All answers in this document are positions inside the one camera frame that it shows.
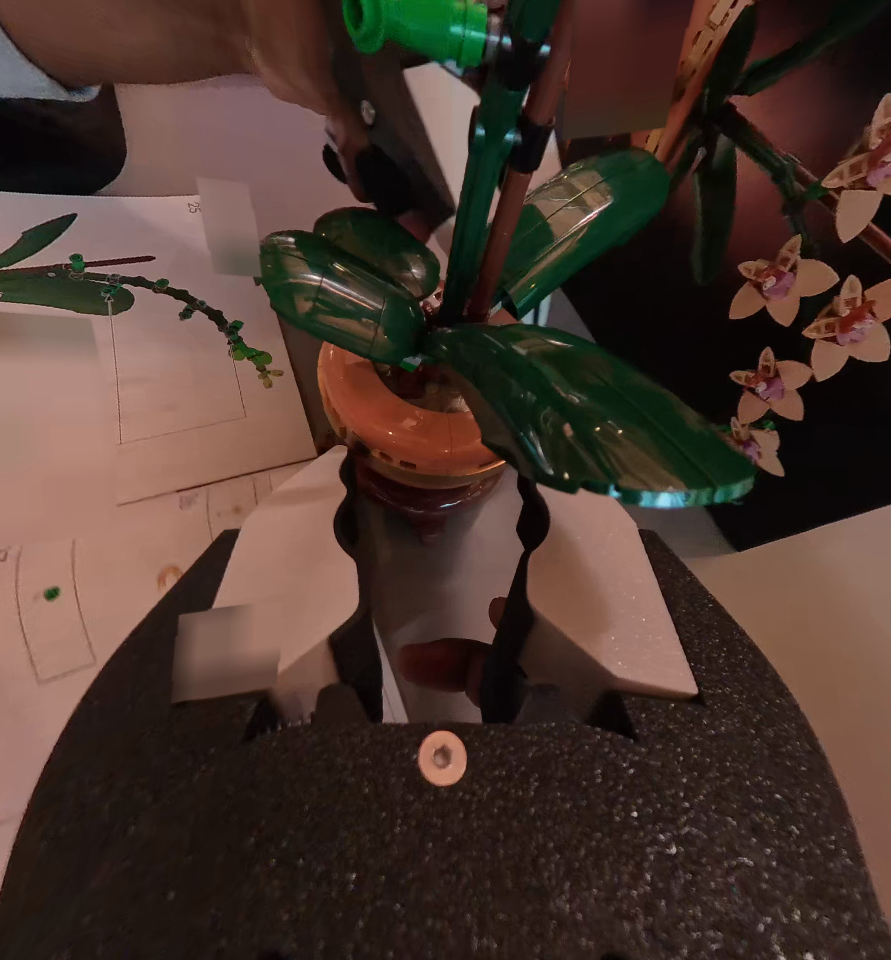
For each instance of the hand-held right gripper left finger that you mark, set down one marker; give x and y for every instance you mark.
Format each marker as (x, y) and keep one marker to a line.
(288, 555)

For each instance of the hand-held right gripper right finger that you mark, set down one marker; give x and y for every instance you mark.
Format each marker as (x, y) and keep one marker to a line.
(603, 600)

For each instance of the brick orchid plant model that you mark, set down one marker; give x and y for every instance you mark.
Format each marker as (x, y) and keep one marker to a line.
(580, 405)

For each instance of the person's left forearm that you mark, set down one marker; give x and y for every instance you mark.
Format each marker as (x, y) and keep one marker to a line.
(153, 37)

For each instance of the open building instruction booklet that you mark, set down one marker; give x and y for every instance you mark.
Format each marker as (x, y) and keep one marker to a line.
(175, 375)

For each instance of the black padded bag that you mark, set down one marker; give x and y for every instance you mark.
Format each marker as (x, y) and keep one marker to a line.
(33, 142)

